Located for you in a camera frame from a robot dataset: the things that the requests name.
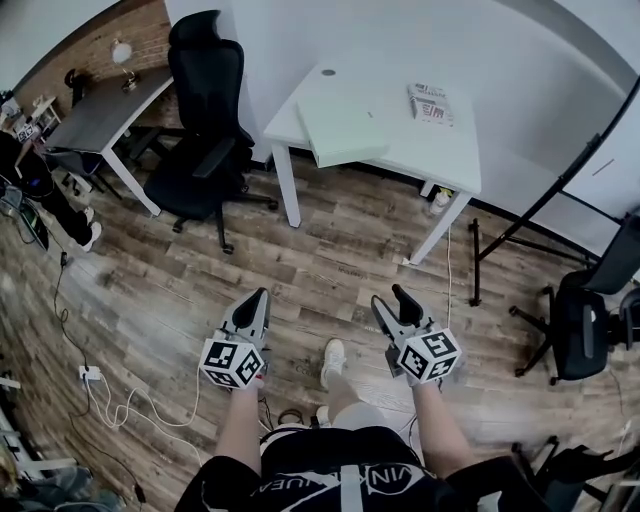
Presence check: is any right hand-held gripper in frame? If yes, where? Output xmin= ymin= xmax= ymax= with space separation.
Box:
xmin=370 ymin=283 xmax=463 ymax=386

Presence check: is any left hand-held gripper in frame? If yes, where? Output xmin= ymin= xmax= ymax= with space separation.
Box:
xmin=198 ymin=287 xmax=272 ymax=391

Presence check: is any person's right forearm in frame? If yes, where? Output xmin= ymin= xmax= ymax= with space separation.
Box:
xmin=411 ymin=382 xmax=477 ymax=480

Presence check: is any person's left forearm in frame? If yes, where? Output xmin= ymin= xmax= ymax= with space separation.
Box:
xmin=213 ymin=384 xmax=265 ymax=474

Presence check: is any person's leg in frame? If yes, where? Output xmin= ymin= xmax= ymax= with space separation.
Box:
xmin=327 ymin=369 xmax=389 ymax=431

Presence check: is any white plastic bottle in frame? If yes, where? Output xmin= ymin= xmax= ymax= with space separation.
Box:
xmin=429 ymin=186 xmax=454 ymax=217

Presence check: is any white desk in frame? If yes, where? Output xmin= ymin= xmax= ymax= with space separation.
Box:
xmin=262 ymin=61 xmax=483 ymax=266

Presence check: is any person's black printed shirt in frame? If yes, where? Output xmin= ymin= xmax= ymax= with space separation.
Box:
xmin=173 ymin=424 xmax=554 ymax=512

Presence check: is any black tripod stand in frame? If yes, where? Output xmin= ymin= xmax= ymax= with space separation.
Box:
xmin=468 ymin=74 xmax=640 ymax=308

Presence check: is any black mesh office chair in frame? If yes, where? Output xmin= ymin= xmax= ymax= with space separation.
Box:
xmin=508 ymin=213 xmax=640 ymax=387

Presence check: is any black high-back office chair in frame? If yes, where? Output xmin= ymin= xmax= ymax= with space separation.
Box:
xmin=143 ymin=9 xmax=280 ymax=256

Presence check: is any red and white printed booklet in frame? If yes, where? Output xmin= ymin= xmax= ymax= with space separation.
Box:
xmin=406 ymin=82 xmax=456 ymax=128

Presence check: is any black chair base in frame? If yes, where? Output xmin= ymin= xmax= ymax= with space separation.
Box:
xmin=509 ymin=434 xmax=640 ymax=512

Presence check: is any dark wooden desk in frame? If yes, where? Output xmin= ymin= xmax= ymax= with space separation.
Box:
xmin=43 ymin=66 xmax=176 ymax=218

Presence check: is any brass desk lamp white shade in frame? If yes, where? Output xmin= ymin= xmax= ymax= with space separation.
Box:
xmin=109 ymin=38 xmax=142 ymax=94

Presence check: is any small white shelf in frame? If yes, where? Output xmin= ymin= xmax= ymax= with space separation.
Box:
xmin=30 ymin=95 xmax=63 ymax=129

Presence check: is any thin white cable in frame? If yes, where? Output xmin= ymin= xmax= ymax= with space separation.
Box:
xmin=444 ymin=223 xmax=454 ymax=329

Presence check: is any white power cable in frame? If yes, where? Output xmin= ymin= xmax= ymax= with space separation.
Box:
xmin=84 ymin=367 xmax=209 ymax=469

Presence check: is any black floor cable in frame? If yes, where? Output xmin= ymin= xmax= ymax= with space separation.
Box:
xmin=49 ymin=252 xmax=149 ymax=506

